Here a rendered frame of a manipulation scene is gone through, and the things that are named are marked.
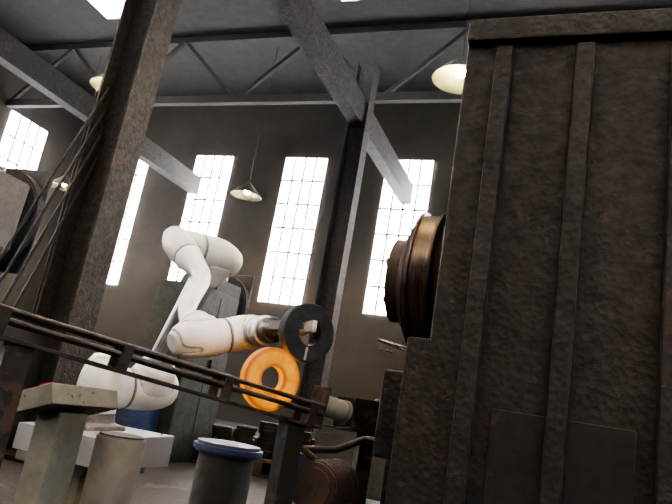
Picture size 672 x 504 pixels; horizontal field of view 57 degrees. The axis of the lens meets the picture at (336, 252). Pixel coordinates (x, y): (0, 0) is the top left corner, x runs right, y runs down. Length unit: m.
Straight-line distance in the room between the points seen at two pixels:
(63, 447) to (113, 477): 0.17
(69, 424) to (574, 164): 1.39
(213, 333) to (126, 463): 0.41
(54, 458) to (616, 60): 1.70
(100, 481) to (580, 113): 1.45
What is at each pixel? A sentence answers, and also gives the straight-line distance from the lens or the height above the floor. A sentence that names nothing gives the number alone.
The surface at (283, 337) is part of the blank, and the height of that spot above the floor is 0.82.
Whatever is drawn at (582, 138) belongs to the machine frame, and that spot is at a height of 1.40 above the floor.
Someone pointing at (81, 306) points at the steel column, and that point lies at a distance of 4.67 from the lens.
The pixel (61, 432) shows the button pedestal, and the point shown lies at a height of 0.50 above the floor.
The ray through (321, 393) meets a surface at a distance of 1.64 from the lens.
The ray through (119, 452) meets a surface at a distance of 1.62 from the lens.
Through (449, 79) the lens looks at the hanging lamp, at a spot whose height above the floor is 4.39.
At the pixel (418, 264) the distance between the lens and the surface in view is 1.86.
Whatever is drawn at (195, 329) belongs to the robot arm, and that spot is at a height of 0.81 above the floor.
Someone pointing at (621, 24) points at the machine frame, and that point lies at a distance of 1.80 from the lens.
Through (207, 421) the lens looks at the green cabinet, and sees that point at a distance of 5.90.
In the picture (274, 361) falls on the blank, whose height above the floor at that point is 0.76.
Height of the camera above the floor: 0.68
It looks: 14 degrees up
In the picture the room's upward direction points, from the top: 10 degrees clockwise
